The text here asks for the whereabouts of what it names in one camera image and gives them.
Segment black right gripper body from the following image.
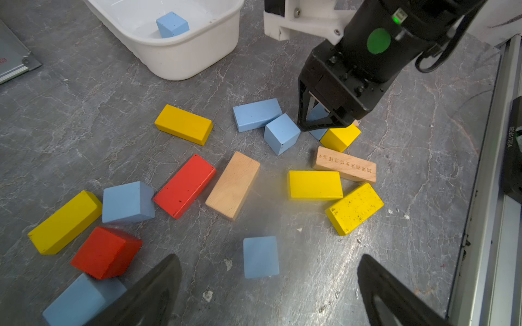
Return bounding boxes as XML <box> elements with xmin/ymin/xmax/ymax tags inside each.
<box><xmin>298</xmin><ymin>40</ymin><xmax>394</xmax><ymax>120</ymax></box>

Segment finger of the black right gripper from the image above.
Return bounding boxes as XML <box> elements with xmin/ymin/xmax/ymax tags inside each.
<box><xmin>298</xmin><ymin>80</ymin><xmax>355</xmax><ymax>131</ymax></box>

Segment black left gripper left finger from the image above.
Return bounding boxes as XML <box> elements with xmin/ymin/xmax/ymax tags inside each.
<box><xmin>87</xmin><ymin>254</ymin><xmax>182</xmax><ymax>325</ymax></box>

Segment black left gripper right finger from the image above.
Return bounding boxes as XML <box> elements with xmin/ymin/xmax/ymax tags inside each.
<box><xmin>358</xmin><ymin>254</ymin><xmax>449</xmax><ymax>325</ymax></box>

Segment blue cube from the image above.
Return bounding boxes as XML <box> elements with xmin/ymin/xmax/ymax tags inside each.
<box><xmin>264</xmin><ymin>114</ymin><xmax>300</xmax><ymax>156</ymax></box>
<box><xmin>306</xmin><ymin>102</ymin><xmax>330</xmax><ymax>141</ymax></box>
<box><xmin>243</xmin><ymin>236</ymin><xmax>280</xmax><ymax>279</ymax></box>
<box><xmin>156</xmin><ymin>12</ymin><xmax>190</xmax><ymax>38</ymax></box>
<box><xmin>102</xmin><ymin>181</ymin><xmax>155</xmax><ymax>225</ymax></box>
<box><xmin>42</xmin><ymin>273</ymin><xmax>126</xmax><ymax>325</ymax></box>

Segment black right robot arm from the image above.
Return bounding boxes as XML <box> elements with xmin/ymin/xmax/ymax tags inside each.
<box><xmin>298</xmin><ymin>1</ymin><xmax>485</xmax><ymax>131</ymax></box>

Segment small yellow cube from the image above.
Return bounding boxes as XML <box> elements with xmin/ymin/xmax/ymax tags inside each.
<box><xmin>320</xmin><ymin>124</ymin><xmax>361</xmax><ymax>152</ymax></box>

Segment engraved wood block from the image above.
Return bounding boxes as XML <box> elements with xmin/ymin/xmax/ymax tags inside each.
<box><xmin>313</xmin><ymin>147</ymin><xmax>377</xmax><ymax>184</ymax></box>

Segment small red block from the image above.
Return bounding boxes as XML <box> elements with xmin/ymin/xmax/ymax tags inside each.
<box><xmin>71</xmin><ymin>227</ymin><xmax>143</xmax><ymax>280</ymax></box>

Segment yellow block centre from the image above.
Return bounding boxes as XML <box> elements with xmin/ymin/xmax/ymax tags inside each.
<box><xmin>288</xmin><ymin>171</ymin><xmax>343</xmax><ymax>201</ymax></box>

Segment long blue block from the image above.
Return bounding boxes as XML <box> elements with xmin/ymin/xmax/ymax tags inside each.
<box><xmin>233</xmin><ymin>99</ymin><xmax>282</xmax><ymax>133</ymax></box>

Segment yellow speckled block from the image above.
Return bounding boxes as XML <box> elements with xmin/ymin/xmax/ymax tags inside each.
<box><xmin>325</xmin><ymin>183</ymin><xmax>384</xmax><ymax>236</ymax></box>

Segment red long block centre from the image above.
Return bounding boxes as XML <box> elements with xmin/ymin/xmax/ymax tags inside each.
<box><xmin>153</xmin><ymin>154</ymin><xmax>216</xmax><ymax>220</ymax></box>

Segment yellow block far left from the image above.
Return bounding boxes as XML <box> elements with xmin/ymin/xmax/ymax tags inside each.
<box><xmin>28</xmin><ymin>191</ymin><xmax>103</xmax><ymax>255</ymax></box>

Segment natural wood block centre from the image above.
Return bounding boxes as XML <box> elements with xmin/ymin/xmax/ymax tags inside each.
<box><xmin>205</xmin><ymin>152</ymin><xmax>260</xmax><ymax>221</ymax></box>

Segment white plastic tray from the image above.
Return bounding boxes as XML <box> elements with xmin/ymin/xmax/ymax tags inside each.
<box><xmin>85</xmin><ymin>0</ymin><xmax>244</xmax><ymax>81</ymax></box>

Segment yellow long block top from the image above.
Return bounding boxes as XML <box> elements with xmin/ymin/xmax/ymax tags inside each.
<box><xmin>154</xmin><ymin>105</ymin><xmax>213</xmax><ymax>145</ymax></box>

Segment silver aluminium first aid case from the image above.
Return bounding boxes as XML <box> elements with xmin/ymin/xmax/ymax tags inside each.
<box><xmin>0</xmin><ymin>21</ymin><xmax>42</xmax><ymax>84</ymax></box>

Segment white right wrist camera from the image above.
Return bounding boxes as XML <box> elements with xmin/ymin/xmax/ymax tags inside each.
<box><xmin>264</xmin><ymin>0</ymin><xmax>356</xmax><ymax>46</ymax></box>

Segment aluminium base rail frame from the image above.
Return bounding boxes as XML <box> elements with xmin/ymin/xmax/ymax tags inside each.
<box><xmin>447</xmin><ymin>35</ymin><xmax>521</xmax><ymax>325</ymax></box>

